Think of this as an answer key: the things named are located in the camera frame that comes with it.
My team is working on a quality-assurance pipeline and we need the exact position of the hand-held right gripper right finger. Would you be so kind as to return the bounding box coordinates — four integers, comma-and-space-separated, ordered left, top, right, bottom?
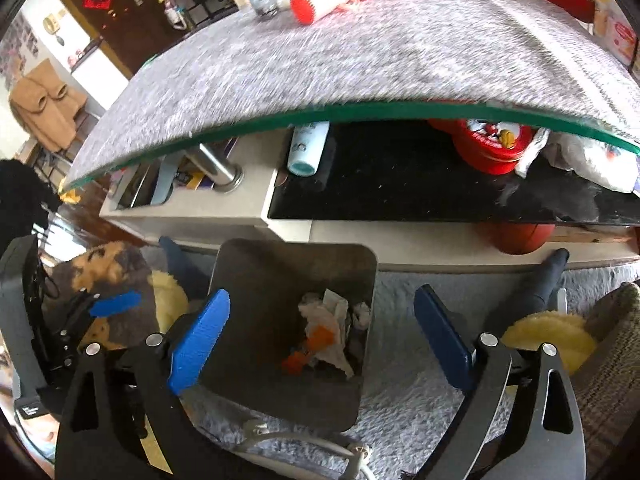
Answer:
414, 284, 587, 480

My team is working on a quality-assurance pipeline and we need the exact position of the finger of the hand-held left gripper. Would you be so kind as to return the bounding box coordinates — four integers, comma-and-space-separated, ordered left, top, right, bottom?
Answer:
65, 290, 142, 322

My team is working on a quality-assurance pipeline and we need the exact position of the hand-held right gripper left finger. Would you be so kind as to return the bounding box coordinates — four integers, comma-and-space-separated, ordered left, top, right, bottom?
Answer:
54, 288, 232, 480

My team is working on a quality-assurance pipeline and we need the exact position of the grey trash bin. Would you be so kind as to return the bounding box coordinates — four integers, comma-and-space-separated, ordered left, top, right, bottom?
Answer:
192, 237, 378, 433

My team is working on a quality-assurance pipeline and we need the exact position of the small white paper ball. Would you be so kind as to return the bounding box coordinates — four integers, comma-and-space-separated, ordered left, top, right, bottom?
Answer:
351, 301, 373, 329

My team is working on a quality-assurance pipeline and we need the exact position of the white tissue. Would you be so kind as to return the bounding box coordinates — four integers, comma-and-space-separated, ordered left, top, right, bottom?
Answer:
298, 288, 356, 378

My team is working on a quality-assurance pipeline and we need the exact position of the orange plastic piece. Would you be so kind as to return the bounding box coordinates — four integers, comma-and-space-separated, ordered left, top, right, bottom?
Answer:
280, 326, 335, 376

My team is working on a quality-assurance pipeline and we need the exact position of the yellow slipper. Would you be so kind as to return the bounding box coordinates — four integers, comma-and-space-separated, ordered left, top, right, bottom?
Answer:
501, 310, 598, 376
150, 270, 190, 333

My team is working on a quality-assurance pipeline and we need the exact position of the grey shaggy rug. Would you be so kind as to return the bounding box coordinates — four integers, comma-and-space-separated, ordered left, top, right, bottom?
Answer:
140, 245, 640, 480

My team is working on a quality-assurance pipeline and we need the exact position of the basketball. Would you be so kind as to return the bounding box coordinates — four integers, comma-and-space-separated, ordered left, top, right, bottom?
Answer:
475, 222, 557, 256

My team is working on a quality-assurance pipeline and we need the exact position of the purple yellow packet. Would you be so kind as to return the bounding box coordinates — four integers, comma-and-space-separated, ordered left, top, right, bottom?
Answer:
172, 165, 216, 191

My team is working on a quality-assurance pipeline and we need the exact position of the white table base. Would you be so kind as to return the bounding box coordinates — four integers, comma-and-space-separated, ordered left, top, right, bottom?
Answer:
100, 120, 640, 271

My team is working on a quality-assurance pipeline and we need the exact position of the metal table leg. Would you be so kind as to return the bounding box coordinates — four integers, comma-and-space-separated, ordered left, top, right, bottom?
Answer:
187, 142, 245, 193

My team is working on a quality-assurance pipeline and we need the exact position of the brown woven sofa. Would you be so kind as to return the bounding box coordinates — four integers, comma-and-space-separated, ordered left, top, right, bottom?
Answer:
570, 282, 640, 480

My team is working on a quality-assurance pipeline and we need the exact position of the red round tin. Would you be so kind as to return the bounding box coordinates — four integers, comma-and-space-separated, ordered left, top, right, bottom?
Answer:
430, 119, 535, 176

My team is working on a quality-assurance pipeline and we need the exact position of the brown hanging coat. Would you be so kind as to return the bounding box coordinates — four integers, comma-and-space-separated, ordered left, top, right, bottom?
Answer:
9, 58, 88, 152

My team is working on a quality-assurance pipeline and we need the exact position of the white bottle teal base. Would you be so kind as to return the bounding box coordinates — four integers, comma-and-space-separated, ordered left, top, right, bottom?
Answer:
286, 121, 331, 177

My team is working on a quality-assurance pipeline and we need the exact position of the white plastic bag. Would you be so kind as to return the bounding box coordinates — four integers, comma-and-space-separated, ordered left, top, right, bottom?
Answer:
515, 127, 640, 193

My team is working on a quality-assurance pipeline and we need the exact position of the dark brown door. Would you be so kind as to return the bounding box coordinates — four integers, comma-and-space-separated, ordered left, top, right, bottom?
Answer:
47, 0, 211, 76

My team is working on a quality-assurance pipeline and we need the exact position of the grey table mat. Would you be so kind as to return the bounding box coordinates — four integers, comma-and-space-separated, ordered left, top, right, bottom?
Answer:
440, 0, 640, 151
62, 0, 551, 191

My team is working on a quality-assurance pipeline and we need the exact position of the white bottle red cap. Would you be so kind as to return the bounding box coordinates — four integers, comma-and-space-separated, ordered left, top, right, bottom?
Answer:
290, 0, 373, 25

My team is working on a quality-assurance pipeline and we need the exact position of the wall photo collage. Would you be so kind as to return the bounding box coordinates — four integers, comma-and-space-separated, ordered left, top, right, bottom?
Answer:
0, 15, 41, 76

